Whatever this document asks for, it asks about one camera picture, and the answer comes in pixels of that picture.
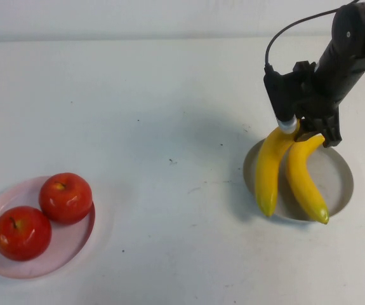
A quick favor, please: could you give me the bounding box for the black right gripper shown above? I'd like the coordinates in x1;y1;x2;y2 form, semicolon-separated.
292;60;343;149

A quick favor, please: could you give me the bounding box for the short yellow banana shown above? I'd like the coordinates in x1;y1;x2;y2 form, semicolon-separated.
285;135;330;224

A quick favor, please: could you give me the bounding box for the long curved yellow banana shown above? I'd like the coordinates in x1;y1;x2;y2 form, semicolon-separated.
254;122;301;218

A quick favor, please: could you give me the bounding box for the red apple with dark stem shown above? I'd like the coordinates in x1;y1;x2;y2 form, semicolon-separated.
38;172;93;226
0;205;53;262

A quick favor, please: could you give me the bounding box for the grey round plate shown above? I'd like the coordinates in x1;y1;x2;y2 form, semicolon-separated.
242;138;355;222

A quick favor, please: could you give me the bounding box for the pink round plate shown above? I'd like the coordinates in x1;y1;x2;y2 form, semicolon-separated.
0;176;96;280

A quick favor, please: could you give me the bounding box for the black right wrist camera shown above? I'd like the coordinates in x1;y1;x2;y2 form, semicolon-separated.
263;71;301;136

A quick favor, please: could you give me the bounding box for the black right camera cable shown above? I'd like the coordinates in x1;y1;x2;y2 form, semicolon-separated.
263;0;361;76

